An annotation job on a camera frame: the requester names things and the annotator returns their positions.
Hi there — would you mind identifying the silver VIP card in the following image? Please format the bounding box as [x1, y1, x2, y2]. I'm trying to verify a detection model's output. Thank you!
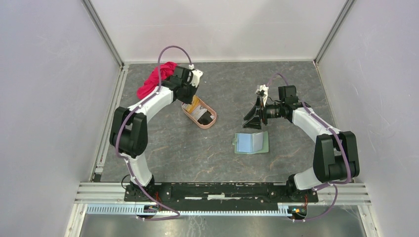
[190, 105, 208, 121]

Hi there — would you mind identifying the red crumpled cloth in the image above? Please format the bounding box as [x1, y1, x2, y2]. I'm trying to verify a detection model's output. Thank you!
[136, 62, 177, 100]

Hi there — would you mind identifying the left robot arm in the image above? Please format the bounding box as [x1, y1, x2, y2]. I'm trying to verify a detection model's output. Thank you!
[109, 65, 203, 201]

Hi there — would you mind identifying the purple cable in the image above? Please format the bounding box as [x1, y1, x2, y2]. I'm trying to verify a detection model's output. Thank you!
[114, 45, 194, 221]
[266, 73, 352, 223]

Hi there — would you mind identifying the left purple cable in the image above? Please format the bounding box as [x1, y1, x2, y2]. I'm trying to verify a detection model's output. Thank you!
[114, 45, 194, 221]

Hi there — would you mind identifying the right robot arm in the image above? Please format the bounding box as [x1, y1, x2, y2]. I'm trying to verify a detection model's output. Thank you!
[243, 85, 360, 201]

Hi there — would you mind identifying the pink oval card tray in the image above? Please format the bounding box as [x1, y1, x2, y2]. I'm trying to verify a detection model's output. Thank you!
[181, 95, 217, 129]

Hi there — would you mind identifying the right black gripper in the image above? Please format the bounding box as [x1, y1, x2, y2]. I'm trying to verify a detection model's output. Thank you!
[243, 96, 285, 130]

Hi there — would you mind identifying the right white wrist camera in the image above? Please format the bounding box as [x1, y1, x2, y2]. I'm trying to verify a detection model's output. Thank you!
[255, 84, 269, 106]

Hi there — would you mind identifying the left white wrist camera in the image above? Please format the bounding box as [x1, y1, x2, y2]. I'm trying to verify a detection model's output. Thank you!
[188, 64, 204, 88]

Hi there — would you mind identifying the green card holder wallet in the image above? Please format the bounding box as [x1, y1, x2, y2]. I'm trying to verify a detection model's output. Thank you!
[232, 131, 269, 155]

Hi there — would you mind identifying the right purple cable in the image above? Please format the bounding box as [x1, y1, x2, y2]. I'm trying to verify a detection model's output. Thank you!
[266, 73, 352, 223]

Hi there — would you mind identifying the aluminium frame rail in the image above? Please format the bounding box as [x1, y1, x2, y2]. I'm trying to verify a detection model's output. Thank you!
[75, 183, 372, 217]

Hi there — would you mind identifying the gold card in tray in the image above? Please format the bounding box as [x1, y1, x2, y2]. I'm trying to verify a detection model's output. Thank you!
[187, 95, 200, 113]

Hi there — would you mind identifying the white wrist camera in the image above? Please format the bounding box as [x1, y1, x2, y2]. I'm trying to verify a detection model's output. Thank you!
[188, 64, 204, 88]
[255, 84, 269, 106]

